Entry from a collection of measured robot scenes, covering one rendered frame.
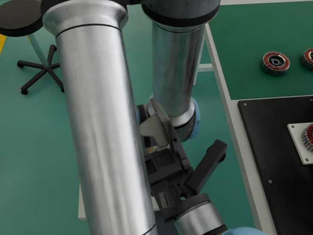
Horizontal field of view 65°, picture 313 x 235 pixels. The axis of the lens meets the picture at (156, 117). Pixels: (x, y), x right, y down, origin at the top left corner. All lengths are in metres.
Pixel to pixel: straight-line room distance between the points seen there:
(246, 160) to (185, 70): 0.54
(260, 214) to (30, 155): 1.48
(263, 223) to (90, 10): 0.76
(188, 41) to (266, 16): 1.09
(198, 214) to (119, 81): 0.25
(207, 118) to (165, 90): 1.38
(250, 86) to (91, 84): 0.90
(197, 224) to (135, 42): 2.07
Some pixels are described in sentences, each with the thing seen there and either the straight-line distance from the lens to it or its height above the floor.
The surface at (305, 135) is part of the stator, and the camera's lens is 0.97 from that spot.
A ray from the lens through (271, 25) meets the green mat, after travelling 1.42.
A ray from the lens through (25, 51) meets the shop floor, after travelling 2.54.
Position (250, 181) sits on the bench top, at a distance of 0.89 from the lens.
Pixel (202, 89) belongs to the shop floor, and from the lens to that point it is 2.01.
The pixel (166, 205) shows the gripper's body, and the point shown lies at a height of 1.12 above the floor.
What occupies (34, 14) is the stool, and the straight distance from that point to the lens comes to 1.86.
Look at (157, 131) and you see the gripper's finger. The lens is 0.45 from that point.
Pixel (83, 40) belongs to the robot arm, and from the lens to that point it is 0.27.
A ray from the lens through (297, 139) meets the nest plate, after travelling 0.98.
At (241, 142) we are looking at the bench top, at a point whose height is 0.75.
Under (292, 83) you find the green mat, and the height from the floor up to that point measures 0.75.
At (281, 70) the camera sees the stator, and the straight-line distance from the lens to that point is 1.16.
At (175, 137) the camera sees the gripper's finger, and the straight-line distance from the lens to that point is 0.43.
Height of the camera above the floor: 1.55
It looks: 58 degrees down
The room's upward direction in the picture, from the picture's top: straight up
